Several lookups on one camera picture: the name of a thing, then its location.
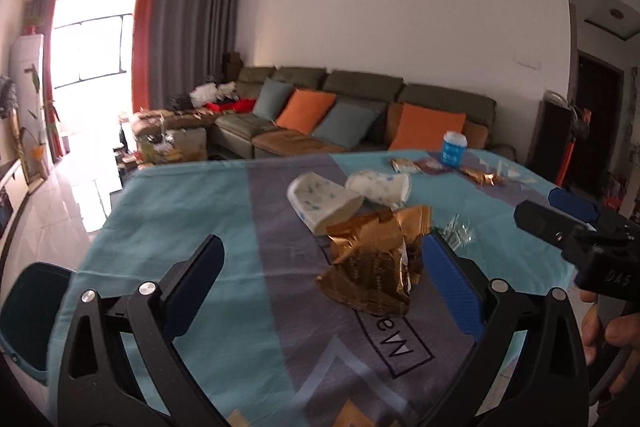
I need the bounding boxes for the gold foil wrapper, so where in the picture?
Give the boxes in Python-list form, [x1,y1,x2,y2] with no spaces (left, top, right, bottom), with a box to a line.
[459,167,503,186]

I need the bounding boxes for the large gold foil bag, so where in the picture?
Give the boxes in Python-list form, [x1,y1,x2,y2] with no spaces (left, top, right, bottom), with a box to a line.
[316,205,432,317]

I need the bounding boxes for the teal trash bin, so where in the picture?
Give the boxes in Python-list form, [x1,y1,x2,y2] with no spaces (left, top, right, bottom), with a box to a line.
[0,261,75,388]

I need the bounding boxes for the person's right hand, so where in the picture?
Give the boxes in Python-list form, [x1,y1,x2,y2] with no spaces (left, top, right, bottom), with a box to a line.
[580,291,639,404]

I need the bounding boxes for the clear crumpled plastic wrapper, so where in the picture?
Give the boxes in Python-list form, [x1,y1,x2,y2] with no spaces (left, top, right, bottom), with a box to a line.
[437,215,476,251]

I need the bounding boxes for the blue paper coffee cup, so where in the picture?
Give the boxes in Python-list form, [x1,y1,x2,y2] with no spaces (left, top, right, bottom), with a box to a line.
[439,131,468,168]

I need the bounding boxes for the red snack packet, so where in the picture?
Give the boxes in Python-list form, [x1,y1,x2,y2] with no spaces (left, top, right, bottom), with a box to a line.
[414,157,451,176]

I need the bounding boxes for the orange cushion right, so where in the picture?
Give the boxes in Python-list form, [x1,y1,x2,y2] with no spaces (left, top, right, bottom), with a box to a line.
[388,103,466,150]

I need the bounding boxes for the orange cushion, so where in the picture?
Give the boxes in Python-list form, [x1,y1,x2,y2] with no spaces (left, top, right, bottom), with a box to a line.
[388,103,466,150]
[276,89,336,135]

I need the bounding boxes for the white snack packet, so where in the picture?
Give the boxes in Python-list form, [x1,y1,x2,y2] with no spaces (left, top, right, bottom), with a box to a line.
[390,158,420,174]

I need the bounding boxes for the white TV cabinet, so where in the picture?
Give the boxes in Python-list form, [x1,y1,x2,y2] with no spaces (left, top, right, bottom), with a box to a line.
[0,159,28,270]

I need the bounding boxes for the teal patterned tablecloth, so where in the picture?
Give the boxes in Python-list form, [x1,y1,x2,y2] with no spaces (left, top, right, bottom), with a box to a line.
[46,149,582,427]

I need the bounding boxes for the blue cushion right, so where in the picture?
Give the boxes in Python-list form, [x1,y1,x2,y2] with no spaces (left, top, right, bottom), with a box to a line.
[311,101,380,150]

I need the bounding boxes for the blue cushion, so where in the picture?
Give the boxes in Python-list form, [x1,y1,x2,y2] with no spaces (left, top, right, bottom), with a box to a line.
[311,101,380,150]
[253,79,295,121]

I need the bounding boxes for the tall green potted plant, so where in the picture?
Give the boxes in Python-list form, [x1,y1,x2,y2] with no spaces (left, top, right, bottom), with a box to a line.
[16,61,55,183]

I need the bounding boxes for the white blue-dotted paper cup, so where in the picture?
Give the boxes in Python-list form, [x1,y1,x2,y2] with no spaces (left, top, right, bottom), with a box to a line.
[286,172,364,236]

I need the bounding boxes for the cluttered coffee table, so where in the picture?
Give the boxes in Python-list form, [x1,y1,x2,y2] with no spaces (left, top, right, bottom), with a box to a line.
[116,116,208,172]

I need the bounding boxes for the orange cushion left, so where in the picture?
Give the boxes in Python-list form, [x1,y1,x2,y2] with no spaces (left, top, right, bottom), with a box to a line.
[276,89,336,135]

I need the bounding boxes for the green sectional sofa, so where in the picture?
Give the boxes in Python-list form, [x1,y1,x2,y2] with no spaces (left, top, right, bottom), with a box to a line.
[134,66,516,159]

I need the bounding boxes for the blue cushion left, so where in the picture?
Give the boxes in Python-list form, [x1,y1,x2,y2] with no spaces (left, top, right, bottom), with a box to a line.
[253,79,295,121]

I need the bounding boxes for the white standing air conditioner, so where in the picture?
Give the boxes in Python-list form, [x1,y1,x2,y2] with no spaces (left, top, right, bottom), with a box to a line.
[10,34,50,176]

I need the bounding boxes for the grey curtain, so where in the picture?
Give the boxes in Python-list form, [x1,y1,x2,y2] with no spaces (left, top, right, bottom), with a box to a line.
[148,0,239,109]

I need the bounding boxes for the orange curtain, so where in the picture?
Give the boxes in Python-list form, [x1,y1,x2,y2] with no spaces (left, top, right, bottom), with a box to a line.
[131,0,153,113]

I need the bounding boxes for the window frame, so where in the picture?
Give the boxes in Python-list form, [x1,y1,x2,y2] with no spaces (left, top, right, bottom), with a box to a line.
[51,14,134,88]

